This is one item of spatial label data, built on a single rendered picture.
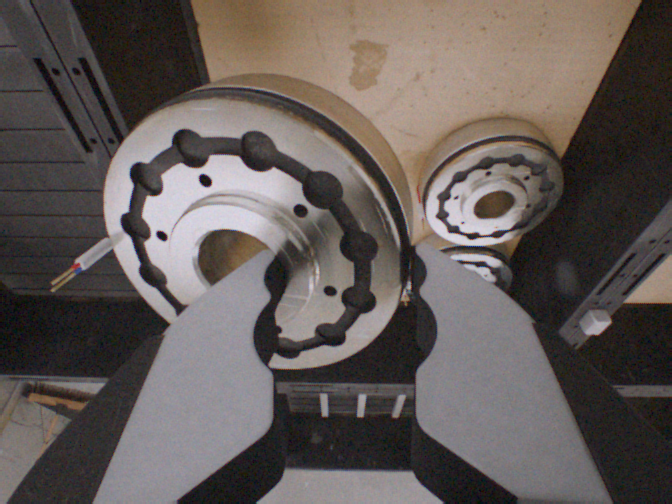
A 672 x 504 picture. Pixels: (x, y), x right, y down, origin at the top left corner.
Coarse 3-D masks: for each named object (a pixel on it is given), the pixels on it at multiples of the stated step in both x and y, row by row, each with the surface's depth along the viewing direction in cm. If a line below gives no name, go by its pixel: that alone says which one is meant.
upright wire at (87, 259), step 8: (104, 240) 14; (96, 248) 13; (104, 248) 14; (88, 256) 13; (96, 256) 13; (80, 264) 13; (88, 264) 13; (56, 280) 12; (64, 280) 12; (56, 288) 12
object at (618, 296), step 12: (660, 240) 23; (648, 252) 23; (660, 252) 23; (648, 264) 24; (660, 264) 24; (636, 276) 25; (648, 276) 25; (624, 288) 26; (636, 288) 26; (612, 300) 27; (624, 300) 27; (612, 312) 28; (576, 336) 31; (588, 336) 31; (576, 348) 33; (612, 384) 39; (624, 384) 39; (636, 384) 39; (648, 384) 39; (660, 384) 39
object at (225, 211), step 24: (192, 216) 11; (216, 216) 11; (240, 216) 11; (264, 216) 11; (192, 240) 12; (264, 240) 11; (288, 240) 11; (192, 264) 12; (288, 264) 12; (312, 264) 12; (192, 288) 13; (288, 288) 12; (312, 288) 12; (288, 312) 13
